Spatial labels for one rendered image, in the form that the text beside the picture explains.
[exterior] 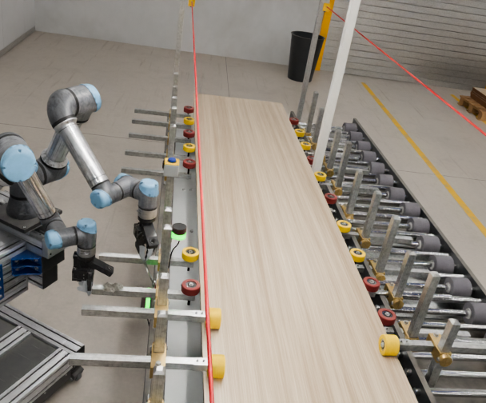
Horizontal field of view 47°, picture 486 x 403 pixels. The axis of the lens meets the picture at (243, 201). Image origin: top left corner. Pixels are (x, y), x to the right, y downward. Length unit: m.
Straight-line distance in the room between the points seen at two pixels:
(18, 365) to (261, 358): 1.38
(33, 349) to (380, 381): 1.77
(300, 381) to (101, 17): 8.48
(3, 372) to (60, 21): 7.75
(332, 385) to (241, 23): 8.21
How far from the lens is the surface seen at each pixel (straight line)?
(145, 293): 2.42
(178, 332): 2.60
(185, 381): 2.39
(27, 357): 3.09
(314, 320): 2.36
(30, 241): 2.56
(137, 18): 9.85
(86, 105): 2.28
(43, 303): 3.73
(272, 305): 2.38
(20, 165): 1.99
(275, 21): 9.83
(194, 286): 2.40
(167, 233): 2.28
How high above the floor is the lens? 2.36
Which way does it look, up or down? 28 degrees down
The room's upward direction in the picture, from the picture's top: 10 degrees clockwise
